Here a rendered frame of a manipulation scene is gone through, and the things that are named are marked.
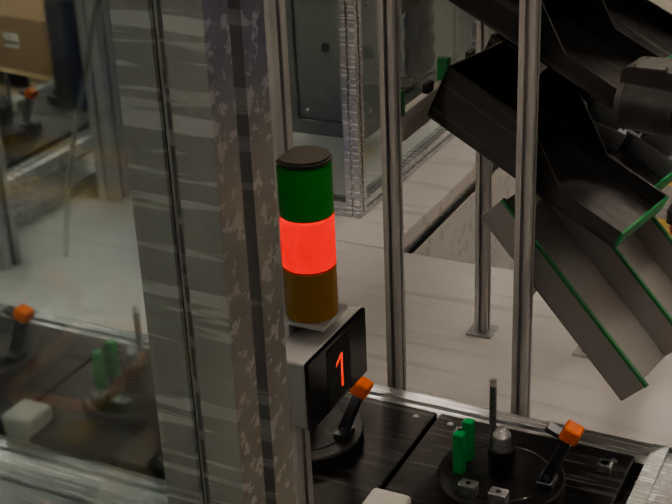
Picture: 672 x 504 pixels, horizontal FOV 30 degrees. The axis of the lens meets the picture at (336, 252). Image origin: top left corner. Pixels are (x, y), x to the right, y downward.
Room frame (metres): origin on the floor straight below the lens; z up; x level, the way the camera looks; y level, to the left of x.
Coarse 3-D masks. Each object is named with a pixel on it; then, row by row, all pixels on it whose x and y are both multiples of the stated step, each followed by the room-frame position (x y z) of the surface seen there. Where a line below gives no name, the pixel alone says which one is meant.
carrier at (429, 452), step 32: (448, 416) 1.30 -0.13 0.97; (416, 448) 1.24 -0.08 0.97; (448, 448) 1.23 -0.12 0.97; (480, 448) 1.20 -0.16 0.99; (512, 448) 1.15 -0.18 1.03; (544, 448) 1.23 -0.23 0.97; (576, 448) 1.22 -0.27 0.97; (416, 480) 1.17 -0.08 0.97; (448, 480) 1.14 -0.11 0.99; (480, 480) 1.14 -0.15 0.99; (512, 480) 1.14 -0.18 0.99; (544, 480) 1.12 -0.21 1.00; (576, 480) 1.16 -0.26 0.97; (608, 480) 1.16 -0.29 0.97
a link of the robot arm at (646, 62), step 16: (640, 64) 1.15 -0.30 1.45; (656, 64) 1.14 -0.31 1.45; (624, 80) 1.15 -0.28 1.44; (640, 80) 1.14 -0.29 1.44; (656, 80) 1.13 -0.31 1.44; (624, 96) 1.14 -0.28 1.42; (640, 96) 1.13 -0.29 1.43; (656, 96) 1.12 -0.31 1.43; (624, 112) 1.14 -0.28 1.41; (640, 112) 1.13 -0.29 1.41; (656, 112) 1.12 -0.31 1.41; (624, 128) 1.15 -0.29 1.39; (640, 128) 1.13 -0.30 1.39; (656, 128) 1.12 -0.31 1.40
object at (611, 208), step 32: (480, 64) 1.51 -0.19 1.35; (512, 64) 1.53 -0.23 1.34; (448, 96) 1.44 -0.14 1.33; (480, 96) 1.41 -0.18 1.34; (512, 96) 1.53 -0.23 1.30; (544, 96) 1.50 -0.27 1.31; (576, 96) 1.47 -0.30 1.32; (448, 128) 1.44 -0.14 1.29; (480, 128) 1.41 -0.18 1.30; (512, 128) 1.38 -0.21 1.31; (544, 128) 1.50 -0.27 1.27; (576, 128) 1.47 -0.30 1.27; (512, 160) 1.38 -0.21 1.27; (544, 160) 1.36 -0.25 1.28; (576, 160) 1.45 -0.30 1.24; (608, 160) 1.44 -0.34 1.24; (544, 192) 1.36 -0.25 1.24; (576, 192) 1.38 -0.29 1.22; (608, 192) 1.40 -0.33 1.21; (640, 192) 1.42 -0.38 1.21; (608, 224) 1.31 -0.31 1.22; (640, 224) 1.34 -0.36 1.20
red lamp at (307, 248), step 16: (288, 224) 1.02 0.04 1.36; (304, 224) 1.01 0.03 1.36; (320, 224) 1.02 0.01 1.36; (288, 240) 1.02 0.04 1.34; (304, 240) 1.01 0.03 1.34; (320, 240) 1.02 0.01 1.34; (288, 256) 1.02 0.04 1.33; (304, 256) 1.01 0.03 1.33; (320, 256) 1.02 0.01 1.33; (304, 272) 1.01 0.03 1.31; (320, 272) 1.02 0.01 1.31
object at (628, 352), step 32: (512, 224) 1.39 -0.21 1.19; (544, 224) 1.46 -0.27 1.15; (576, 224) 1.47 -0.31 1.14; (512, 256) 1.38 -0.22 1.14; (544, 256) 1.36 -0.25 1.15; (576, 256) 1.45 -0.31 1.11; (608, 256) 1.44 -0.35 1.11; (544, 288) 1.36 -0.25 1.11; (576, 288) 1.40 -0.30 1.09; (608, 288) 1.43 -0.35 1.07; (640, 288) 1.42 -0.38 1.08; (576, 320) 1.33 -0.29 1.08; (608, 320) 1.39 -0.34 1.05; (640, 320) 1.41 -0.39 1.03; (608, 352) 1.30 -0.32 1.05; (640, 352) 1.37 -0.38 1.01; (608, 384) 1.30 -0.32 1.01; (640, 384) 1.28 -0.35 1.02
